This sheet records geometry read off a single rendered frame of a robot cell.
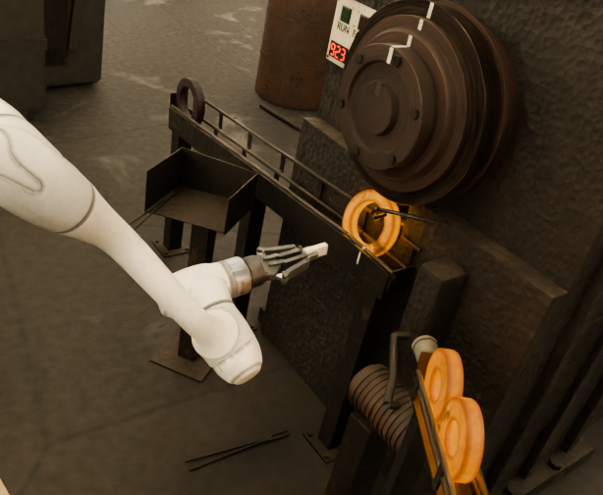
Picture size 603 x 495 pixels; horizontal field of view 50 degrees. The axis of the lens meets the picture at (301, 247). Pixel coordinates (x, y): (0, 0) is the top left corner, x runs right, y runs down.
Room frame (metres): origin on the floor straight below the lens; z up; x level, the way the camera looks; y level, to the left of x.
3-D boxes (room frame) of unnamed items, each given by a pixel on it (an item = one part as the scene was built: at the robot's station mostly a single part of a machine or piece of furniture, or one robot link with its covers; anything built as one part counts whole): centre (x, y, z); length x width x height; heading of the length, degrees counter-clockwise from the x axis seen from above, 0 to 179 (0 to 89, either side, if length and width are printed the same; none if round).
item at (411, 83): (1.42, -0.11, 1.11); 0.28 x 0.06 x 0.28; 42
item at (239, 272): (1.20, 0.14, 0.72); 0.09 x 0.06 x 0.09; 42
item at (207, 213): (1.68, 0.33, 0.36); 0.26 x 0.20 x 0.72; 77
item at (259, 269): (1.25, 0.08, 0.73); 0.09 x 0.08 x 0.07; 132
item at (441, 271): (1.32, -0.35, 0.68); 0.11 x 0.08 x 0.24; 132
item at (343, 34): (1.82, -0.04, 1.15); 0.26 x 0.02 x 0.18; 42
